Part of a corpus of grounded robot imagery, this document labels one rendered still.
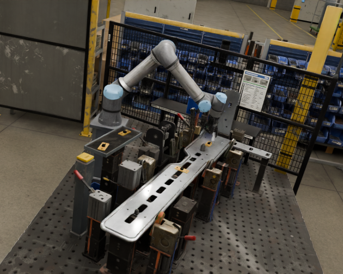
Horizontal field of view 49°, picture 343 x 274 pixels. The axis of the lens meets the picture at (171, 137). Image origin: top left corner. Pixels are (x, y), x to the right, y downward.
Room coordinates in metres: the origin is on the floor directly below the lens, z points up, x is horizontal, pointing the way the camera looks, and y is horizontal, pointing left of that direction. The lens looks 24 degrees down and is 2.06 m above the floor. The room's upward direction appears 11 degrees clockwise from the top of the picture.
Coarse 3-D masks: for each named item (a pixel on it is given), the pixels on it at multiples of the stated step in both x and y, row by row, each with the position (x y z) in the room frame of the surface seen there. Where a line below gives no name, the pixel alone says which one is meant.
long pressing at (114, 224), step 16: (192, 144) 2.32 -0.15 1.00; (224, 144) 2.42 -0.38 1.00; (208, 160) 2.12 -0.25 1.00; (160, 176) 1.82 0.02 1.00; (192, 176) 1.89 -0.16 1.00; (144, 192) 1.63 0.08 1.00; (176, 192) 1.69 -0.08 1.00; (128, 208) 1.47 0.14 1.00; (160, 208) 1.52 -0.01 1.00; (112, 224) 1.34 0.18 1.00; (128, 224) 1.36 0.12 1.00; (144, 224) 1.38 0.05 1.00; (128, 240) 1.26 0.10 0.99
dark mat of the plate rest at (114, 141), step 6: (114, 132) 1.94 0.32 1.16; (132, 132) 1.98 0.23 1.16; (102, 138) 1.83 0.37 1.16; (108, 138) 1.85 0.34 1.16; (114, 138) 1.86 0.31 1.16; (120, 138) 1.87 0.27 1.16; (126, 138) 1.89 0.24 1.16; (90, 144) 1.74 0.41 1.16; (96, 144) 1.75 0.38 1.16; (114, 144) 1.79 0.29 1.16; (120, 144) 1.80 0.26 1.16; (108, 150) 1.71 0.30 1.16
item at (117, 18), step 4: (116, 16) 7.20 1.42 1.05; (120, 16) 7.31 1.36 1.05; (104, 20) 6.52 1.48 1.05; (108, 20) 6.60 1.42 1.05; (112, 20) 6.67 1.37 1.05; (116, 20) 6.75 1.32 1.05; (108, 24) 6.51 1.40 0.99; (108, 28) 6.50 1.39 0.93; (116, 28) 6.49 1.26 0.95; (116, 32) 6.49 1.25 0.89; (116, 36) 6.49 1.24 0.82; (112, 44) 6.50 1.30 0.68; (116, 44) 6.49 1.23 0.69; (112, 48) 6.50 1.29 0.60
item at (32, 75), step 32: (0, 0) 4.25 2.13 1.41; (32, 0) 4.22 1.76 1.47; (64, 0) 4.21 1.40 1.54; (96, 0) 4.17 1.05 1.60; (0, 32) 4.24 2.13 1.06; (32, 32) 4.23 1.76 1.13; (64, 32) 4.21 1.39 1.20; (96, 32) 4.22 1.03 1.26; (0, 64) 4.25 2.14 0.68; (32, 64) 4.23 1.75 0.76; (64, 64) 4.22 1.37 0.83; (0, 96) 4.25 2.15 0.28; (32, 96) 4.24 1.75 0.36; (64, 96) 4.24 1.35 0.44
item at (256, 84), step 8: (248, 72) 2.87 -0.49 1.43; (256, 72) 2.85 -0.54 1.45; (248, 80) 2.87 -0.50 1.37; (256, 80) 2.84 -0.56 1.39; (264, 80) 2.82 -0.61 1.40; (240, 88) 2.88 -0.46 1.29; (248, 88) 2.86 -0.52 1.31; (256, 88) 2.84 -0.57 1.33; (264, 88) 2.82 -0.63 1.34; (240, 96) 2.88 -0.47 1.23; (248, 96) 2.86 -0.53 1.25; (256, 96) 2.83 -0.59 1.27; (264, 96) 2.81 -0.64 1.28; (240, 104) 2.87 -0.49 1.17; (248, 104) 2.85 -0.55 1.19; (256, 104) 2.83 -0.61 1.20; (256, 112) 2.82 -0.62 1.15
